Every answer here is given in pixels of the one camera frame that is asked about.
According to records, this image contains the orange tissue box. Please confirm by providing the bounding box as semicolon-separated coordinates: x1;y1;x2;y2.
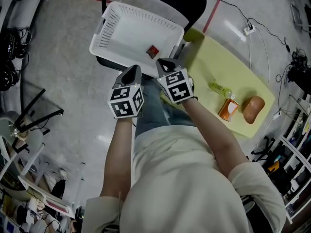
217;98;241;122

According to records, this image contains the clear glass bottle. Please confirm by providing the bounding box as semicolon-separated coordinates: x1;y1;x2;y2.
11;127;25;140

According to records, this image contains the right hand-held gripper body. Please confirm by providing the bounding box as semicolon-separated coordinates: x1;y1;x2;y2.
156;68;199;105

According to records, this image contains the black floor cable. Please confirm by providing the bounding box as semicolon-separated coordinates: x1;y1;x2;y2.
205;0;252;29

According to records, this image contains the green plastic bottle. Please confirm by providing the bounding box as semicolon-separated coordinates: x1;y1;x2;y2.
209;81;236;99

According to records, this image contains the white plastic basket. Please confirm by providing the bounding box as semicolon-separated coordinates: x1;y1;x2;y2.
89;0;185;79

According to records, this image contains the black office chair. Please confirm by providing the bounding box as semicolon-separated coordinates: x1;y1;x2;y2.
251;136;294;196

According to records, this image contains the person's right forearm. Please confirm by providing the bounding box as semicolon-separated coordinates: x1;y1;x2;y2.
181;96;251;179

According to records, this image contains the person's white shirt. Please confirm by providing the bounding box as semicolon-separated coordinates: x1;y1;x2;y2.
81;124;287;233

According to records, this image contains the white storage shelf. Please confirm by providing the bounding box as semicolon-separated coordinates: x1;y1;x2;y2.
279;93;311;225

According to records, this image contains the brown wooden bowl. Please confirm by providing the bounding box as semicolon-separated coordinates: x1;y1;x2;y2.
242;95;265;125

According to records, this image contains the person's left forearm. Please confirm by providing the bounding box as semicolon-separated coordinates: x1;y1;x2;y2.
100;116;137;199

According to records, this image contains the tangle of black cables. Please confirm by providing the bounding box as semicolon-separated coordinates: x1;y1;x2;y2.
286;48;311;82

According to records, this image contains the yellow-green table top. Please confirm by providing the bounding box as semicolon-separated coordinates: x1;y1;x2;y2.
160;28;276;138

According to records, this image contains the white table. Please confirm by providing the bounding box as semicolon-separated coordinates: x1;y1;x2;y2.
0;142;86;218

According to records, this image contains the small red packet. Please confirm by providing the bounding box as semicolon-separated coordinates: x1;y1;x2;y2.
146;45;159;59

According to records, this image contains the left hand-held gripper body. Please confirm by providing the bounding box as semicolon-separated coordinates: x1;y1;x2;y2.
106;83;146;120

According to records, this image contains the orange pouch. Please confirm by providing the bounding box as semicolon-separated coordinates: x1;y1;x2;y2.
267;160;280;172

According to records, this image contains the grey shell chair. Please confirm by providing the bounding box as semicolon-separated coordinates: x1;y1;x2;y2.
0;88;64;155

